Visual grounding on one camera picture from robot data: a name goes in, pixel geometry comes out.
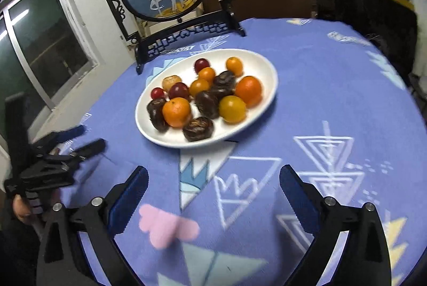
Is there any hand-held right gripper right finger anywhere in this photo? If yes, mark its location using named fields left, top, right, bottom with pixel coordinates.
left=279, top=164, right=392, bottom=286

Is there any orange tangerine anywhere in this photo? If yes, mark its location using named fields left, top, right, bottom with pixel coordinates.
left=162, top=97, right=192, bottom=128
left=235, top=76, right=263, bottom=107

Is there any small orange kumquat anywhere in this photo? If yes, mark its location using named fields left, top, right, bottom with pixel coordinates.
left=226, top=57, right=243, bottom=76
left=198, top=67, right=216, bottom=84

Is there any dark brown date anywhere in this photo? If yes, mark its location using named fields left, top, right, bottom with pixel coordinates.
left=147, top=98, right=169, bottom=132
left=209, top=86, right=234, bottom=100
left=195, top=91, right=220, bottom=120

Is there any brown cardboard box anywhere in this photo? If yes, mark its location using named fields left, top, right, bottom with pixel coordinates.
left=203, top=0, right=316, bottom=26

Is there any large yellow plum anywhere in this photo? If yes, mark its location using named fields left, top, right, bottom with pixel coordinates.
left=218, top=95, right=247, bottom=124

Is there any blue printed tablecloth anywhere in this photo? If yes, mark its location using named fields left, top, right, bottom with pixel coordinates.
left=27, top=17, right=427, bottom=286

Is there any sliding glass window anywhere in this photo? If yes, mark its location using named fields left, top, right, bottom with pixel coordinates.
left=0, top=0, right=101, bottom=140

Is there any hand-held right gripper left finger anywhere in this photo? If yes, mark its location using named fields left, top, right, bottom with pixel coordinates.
left=36, top=166, right=149, bottom=286

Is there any white oval plate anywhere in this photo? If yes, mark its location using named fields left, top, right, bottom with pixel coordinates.
left=135, top=48, right=278, bottom=149

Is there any dark red plum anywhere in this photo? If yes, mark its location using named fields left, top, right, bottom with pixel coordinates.
left=168, top=82, right=190, bottom=100

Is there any black cabinet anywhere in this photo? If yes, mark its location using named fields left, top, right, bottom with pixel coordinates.
left=314, top=0, right=419, bottom=40

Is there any person's left hand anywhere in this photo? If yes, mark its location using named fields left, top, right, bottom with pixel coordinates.
left=13, top=195, right=43, bottom=224

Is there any orange yellow plum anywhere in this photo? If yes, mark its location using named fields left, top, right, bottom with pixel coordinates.
left=189, top=79, right=210, bottom=98

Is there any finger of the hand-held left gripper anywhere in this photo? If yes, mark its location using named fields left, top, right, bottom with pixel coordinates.
left=50, top=124, right=86, bottom=144
left=71, top=138, right=107, bottom=160

